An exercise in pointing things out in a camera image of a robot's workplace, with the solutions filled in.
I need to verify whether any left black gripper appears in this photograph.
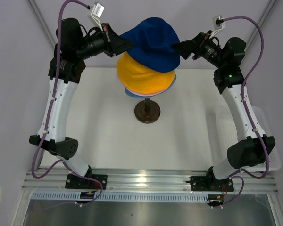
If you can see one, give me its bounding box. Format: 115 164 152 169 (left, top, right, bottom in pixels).
75 23 134 60

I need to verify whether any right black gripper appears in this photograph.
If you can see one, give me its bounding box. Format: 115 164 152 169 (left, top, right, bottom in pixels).
172 31 226 69

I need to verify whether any dark blue hat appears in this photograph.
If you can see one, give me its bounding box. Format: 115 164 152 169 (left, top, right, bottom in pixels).
121 17 180 73

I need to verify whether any yellow hat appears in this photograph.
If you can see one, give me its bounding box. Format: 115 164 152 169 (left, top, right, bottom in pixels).
117 52 175 96

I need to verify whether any blue bucket hat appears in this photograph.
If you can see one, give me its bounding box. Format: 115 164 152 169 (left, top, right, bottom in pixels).
124 74 177 98

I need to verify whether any pink bucket hat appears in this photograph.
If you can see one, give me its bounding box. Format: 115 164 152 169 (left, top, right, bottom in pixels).
117 73 176 97

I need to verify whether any cream mannequin head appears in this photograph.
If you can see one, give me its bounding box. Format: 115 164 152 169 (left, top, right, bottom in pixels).
134 98 161 124

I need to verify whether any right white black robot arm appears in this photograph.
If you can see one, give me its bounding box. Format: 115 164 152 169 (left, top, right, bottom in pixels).
172 31 275 192

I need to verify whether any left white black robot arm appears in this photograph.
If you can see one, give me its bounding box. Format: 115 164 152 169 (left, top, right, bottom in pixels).
29 18 134 190

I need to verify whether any white plastic basket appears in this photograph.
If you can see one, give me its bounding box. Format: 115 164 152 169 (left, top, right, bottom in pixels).
215 105 281 171

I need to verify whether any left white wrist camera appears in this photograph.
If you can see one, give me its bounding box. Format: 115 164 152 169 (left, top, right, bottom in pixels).
88 2 105 31

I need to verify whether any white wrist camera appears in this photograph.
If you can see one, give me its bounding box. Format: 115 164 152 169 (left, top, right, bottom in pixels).
209 16 226 39
88 2 105 31

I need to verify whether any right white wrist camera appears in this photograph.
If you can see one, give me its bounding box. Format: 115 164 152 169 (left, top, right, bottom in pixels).
209 16 226 39

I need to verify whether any left aluminium corner post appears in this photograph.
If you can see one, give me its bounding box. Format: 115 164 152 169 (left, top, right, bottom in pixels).
25 0 70 74

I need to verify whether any aluminium corner post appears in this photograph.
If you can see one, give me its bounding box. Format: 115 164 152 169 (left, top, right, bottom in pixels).
25 0 70 74
230 0 280 73

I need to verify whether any right aluminium corner post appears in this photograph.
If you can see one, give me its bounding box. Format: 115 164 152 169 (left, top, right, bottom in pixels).
230 0 280 73

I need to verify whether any aluminium mounting rail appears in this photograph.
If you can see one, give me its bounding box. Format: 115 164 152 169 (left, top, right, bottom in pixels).
22 167 278 194

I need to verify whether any white slotted cable duct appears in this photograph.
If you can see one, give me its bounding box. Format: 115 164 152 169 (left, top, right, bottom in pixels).
31 191 222 203

